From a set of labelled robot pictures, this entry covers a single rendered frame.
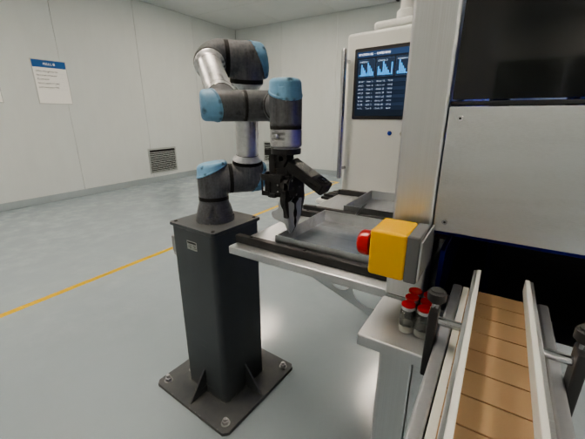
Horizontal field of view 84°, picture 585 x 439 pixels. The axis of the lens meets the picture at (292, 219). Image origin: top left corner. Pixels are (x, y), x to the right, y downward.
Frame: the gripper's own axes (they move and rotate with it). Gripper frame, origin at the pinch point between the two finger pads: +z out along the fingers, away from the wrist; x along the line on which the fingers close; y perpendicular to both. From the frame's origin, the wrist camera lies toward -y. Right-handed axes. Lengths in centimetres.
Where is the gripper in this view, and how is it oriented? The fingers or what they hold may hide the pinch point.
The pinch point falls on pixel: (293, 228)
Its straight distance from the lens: 82.5
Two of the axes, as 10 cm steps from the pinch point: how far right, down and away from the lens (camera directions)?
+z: 0.0, 9.5, 3.1
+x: -5.3, 2.6, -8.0
